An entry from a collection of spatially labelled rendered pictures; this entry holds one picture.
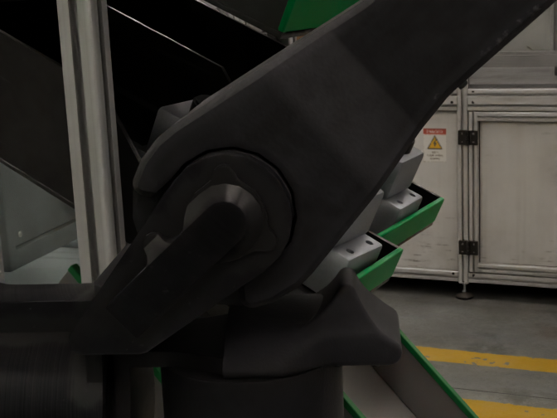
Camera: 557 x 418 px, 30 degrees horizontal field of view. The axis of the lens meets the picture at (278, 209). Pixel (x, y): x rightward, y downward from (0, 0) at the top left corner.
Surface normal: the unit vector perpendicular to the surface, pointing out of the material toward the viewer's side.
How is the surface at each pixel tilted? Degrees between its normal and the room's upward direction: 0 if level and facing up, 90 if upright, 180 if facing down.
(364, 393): 45
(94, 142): 90
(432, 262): 90
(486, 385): 0
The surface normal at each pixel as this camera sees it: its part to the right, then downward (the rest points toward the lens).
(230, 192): 0.07, -0.53
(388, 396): 0.59, -0.64
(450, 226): -0.38, 0.22
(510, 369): -0.04, -0.98
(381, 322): 0.65, -0.73
